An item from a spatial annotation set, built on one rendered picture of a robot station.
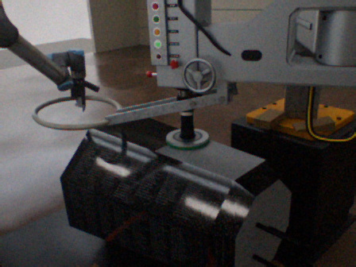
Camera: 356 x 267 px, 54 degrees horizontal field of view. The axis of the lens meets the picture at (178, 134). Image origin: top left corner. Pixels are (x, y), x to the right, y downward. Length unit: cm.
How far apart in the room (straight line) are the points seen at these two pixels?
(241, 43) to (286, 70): 21
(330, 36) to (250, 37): 29
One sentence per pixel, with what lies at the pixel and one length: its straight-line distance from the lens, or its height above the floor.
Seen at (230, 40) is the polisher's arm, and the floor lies 131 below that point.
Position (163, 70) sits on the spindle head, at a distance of 159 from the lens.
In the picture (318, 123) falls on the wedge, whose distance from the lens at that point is 204.
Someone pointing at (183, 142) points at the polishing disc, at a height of 83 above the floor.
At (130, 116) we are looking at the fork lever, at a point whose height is 93.
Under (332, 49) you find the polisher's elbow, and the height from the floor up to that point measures 129.
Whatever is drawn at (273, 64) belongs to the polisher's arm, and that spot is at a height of 122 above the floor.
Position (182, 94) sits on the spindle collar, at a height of 105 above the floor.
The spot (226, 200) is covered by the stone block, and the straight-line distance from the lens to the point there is 142.
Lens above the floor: 152
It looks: 23 degrees down
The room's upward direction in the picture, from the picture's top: 3 degrees counter-clockwise
